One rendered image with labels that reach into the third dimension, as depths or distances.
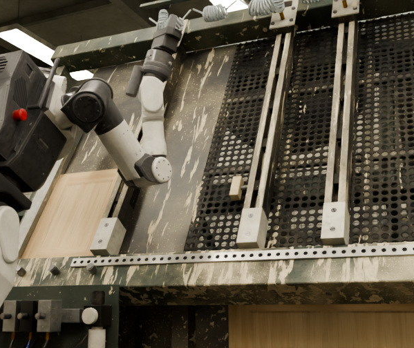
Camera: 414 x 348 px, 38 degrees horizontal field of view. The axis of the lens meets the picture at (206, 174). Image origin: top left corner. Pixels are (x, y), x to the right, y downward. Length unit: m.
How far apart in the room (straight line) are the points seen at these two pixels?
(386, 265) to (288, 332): 0.42
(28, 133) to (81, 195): 0.62
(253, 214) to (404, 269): 0.45
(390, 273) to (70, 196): 1.19
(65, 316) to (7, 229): 0.38
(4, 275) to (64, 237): 0.55
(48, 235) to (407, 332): 1.20
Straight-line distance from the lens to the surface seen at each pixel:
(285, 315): 1.86
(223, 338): 1.95
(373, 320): 1.81
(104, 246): 1.90
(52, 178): 2.32
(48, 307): 1.81
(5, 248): 1.58
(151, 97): 1.81
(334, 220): 1.67
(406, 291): 1.59
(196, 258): 1.74
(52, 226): 2.17
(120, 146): 1.70
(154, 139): 1.80
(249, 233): 1.71
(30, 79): 1.71
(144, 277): 1.78
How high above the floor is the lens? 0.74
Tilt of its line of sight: 13 degrees up
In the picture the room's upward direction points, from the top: straight up
